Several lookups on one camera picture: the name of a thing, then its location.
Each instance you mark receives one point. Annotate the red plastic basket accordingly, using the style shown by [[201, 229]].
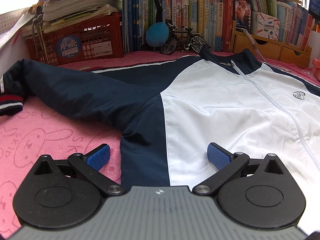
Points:
[[100, 35]]

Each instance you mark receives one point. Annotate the dark blue cloth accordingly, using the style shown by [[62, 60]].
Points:
[[315, 2]]

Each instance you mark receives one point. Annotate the row of thin colourful books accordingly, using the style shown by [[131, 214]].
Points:
[[295, 25]]

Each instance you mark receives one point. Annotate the white box with colourful print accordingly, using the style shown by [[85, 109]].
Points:
[[267, 26]]

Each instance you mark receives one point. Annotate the miniature black bicycle model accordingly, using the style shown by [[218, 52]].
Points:
[[197, 43]]

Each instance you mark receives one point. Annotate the blue plush ball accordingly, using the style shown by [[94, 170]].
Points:
[[157, 33]]

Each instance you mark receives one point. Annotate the white paper sheet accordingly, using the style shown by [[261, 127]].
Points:
[[10, 37]]

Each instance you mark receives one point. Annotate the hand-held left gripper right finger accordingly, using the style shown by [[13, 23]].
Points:
[[217, 155]]

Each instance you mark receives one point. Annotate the pink rabbit-print blanket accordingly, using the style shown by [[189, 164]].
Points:
[[37, 135]]

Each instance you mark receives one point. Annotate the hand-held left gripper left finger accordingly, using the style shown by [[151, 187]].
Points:
[[98, 156]]

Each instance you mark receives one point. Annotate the stack of papers and booklets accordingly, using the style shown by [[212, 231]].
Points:
[[75, 5]]

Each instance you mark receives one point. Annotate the wooden drawer organizer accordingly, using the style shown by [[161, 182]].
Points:
[[250, 42]]

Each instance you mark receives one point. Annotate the row of tall upright books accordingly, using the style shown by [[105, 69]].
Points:
[[200, 17]]

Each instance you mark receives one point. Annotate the navy and white jacket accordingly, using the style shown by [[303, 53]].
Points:
[[212, 92]]

